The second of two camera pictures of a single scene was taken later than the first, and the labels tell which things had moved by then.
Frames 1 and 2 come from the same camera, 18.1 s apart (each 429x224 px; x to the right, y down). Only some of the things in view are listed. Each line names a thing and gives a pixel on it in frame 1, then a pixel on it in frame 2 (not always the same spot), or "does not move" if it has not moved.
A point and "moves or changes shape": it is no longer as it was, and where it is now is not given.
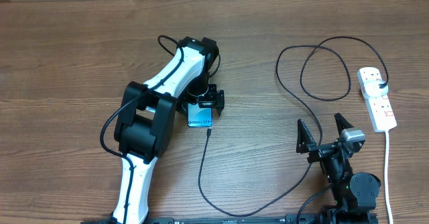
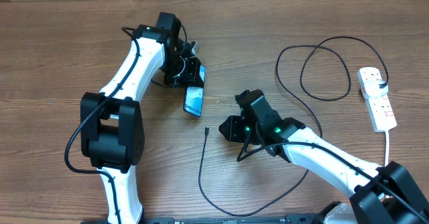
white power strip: x=380 y=108 does not move
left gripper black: x=214 y=97 -> x=190 y=78
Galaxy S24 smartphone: x=199 y=117 moves or changes shape
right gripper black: x=305 y=141 -> x=234 y=123
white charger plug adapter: x=372 y=88 does not move
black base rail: x=291 y=219 does not move
